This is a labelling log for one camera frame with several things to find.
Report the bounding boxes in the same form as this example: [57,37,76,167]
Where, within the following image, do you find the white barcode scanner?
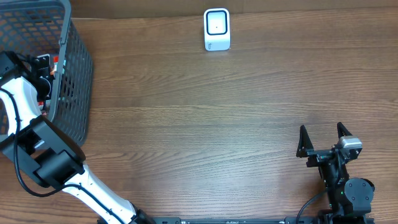
[203,8,231,52]

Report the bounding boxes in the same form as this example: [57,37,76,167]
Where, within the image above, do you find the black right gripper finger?
[337,122,352,138]
[296,125,313,157]

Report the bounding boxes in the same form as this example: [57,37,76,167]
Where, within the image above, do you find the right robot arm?
[294,122,375,223]

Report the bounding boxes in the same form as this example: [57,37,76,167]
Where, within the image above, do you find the teal Kleenex tissue pack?
[51,60,66,76]

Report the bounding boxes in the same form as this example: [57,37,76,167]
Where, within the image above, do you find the grey plastic mesh basket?
[1,1,94,146]

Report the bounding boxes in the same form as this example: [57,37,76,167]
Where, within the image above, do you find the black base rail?
[149,216,376,224]

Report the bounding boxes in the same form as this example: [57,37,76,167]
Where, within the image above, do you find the orange spaghetti package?
[39,54,58,115]

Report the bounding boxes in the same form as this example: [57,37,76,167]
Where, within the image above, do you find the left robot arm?
[1,51,154,223]

